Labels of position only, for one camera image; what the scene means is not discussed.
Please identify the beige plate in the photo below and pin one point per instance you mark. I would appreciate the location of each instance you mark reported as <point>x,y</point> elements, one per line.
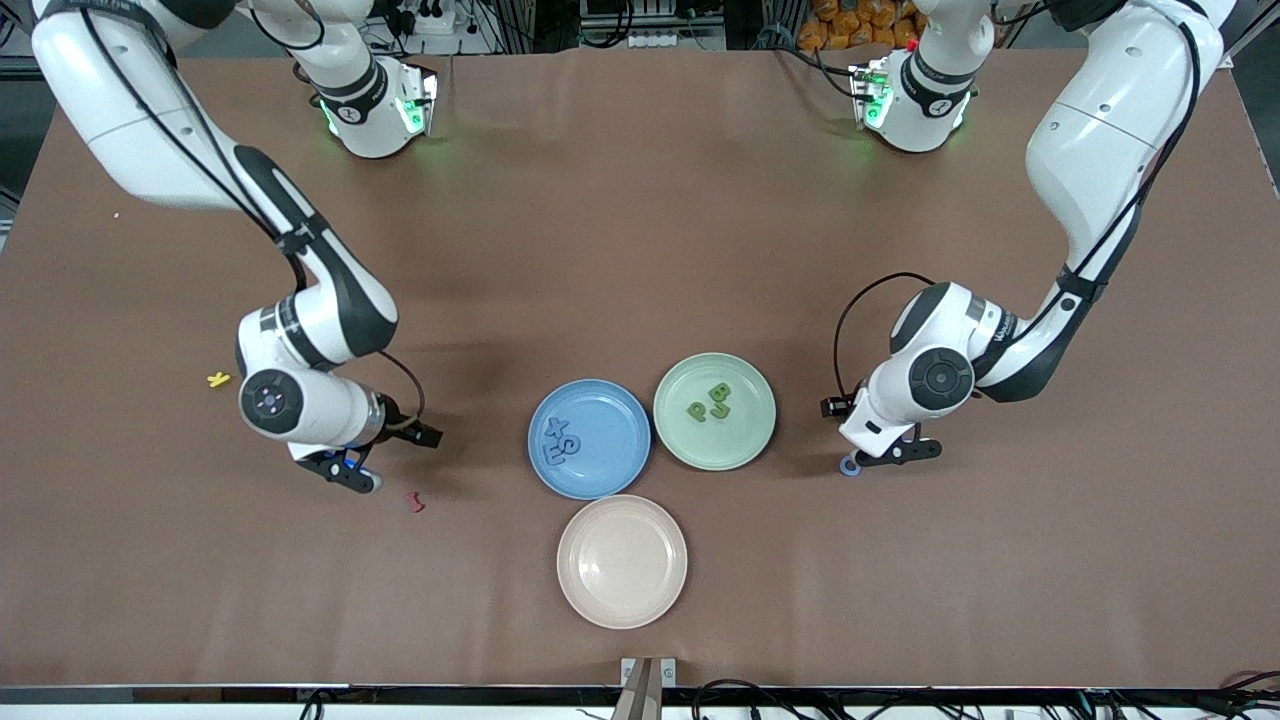
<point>621,562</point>

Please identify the green foam letter P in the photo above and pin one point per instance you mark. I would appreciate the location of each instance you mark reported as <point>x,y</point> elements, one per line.
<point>697,411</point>

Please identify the silver bracket on table edge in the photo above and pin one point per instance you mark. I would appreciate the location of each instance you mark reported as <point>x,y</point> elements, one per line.
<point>648,675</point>

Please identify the pile of orange packets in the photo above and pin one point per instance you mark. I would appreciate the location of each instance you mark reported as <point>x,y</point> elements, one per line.
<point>860,25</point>

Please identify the blue foam letter X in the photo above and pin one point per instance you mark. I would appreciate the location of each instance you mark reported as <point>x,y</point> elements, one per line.
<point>553,428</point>

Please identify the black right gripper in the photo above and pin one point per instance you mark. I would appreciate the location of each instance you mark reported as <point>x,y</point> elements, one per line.
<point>399,424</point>

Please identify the blue foam letter G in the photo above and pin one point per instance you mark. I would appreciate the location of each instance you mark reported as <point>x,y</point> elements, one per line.
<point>569,444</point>

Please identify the aluminium frame post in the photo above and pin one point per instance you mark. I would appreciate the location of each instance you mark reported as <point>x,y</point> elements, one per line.
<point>1255,40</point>

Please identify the white power strip with plugs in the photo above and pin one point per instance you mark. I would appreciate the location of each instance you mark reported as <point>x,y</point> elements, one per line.
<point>435,18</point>

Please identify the green plate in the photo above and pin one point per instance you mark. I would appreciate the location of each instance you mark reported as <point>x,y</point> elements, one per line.
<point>714,445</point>

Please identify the yellow foam letter K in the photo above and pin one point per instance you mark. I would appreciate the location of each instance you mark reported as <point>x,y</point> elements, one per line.
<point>218,379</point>

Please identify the green foam letter B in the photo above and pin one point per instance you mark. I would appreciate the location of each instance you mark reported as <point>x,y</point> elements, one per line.
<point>719,392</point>

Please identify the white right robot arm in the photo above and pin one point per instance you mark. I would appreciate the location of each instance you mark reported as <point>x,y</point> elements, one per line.
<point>150,120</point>

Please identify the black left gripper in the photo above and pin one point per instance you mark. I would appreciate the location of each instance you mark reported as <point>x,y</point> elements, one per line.
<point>838,407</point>

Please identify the blue plate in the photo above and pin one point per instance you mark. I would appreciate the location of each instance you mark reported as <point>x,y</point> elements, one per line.
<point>605,450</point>

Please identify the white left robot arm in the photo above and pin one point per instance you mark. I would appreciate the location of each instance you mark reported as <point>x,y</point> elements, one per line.
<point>1100,140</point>

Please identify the blue foam letter O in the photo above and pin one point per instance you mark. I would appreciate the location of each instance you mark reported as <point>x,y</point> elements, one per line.
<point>845,470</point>

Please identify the blue foam letter E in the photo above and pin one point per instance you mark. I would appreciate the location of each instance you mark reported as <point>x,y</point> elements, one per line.
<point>553,459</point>

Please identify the red foam piece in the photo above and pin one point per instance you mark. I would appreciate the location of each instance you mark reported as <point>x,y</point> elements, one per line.
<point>415,502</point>

